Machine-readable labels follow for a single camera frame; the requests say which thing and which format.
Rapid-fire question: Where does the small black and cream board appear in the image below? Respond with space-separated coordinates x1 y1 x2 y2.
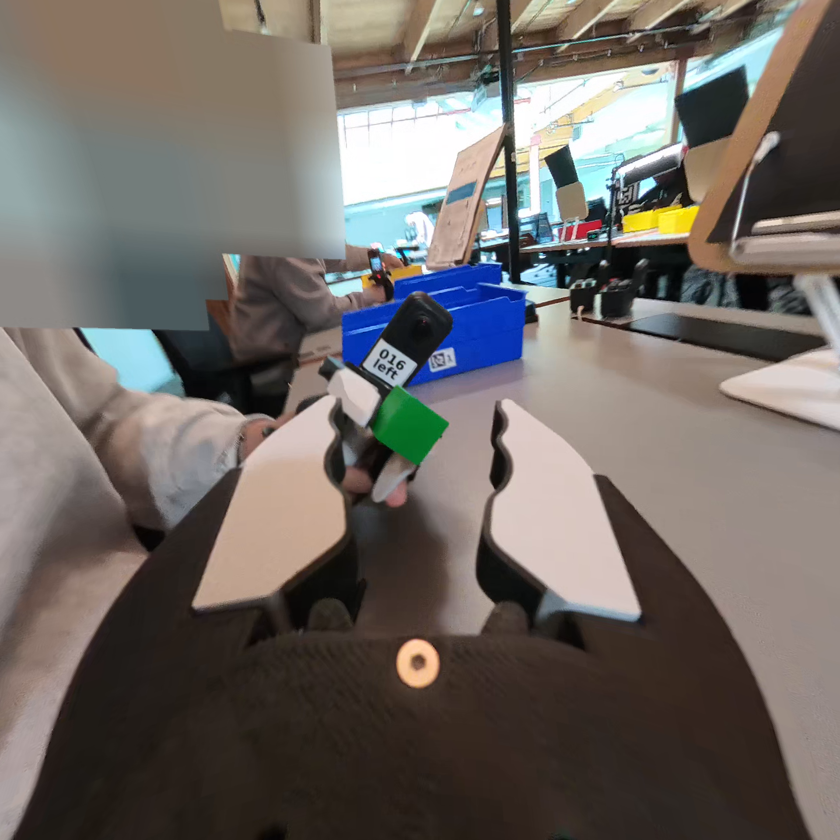
543 144 589 223

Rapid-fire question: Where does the black pole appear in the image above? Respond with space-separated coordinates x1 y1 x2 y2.
495 0 524 284

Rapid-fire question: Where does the black tabletop device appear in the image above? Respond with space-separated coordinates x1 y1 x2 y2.
598 259 651 319
570 262 599 315

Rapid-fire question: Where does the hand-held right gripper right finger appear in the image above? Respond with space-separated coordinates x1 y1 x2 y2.
477 399 642 624

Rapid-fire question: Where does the large black and cream board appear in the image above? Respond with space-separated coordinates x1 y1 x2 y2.
675 66 750 204

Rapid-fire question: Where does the cardboard board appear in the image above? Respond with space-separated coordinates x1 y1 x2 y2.
425 123 511 271

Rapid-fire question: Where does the black office chair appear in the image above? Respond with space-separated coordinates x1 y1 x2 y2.
154 328 293 414

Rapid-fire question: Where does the person's left forearm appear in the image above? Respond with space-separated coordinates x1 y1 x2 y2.
79 367 277 532

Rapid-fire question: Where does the person's left hand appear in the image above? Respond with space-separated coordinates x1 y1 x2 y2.
341 465 409 508

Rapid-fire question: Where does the blue plastic bin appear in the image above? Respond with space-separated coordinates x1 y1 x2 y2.
341 283 527 386
392 262 505 301

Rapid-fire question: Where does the black table mat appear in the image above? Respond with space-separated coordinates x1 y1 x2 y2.
629 311 829 363

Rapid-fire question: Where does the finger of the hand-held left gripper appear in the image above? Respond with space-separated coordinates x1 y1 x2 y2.
326 369 383 429

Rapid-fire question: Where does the white stand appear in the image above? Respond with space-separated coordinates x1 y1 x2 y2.
718 274 840 432

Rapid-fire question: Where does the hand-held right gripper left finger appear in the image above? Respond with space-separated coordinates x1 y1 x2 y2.
192 395 366 614

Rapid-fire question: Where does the green block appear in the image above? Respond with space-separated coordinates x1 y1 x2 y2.
369 386 451 466

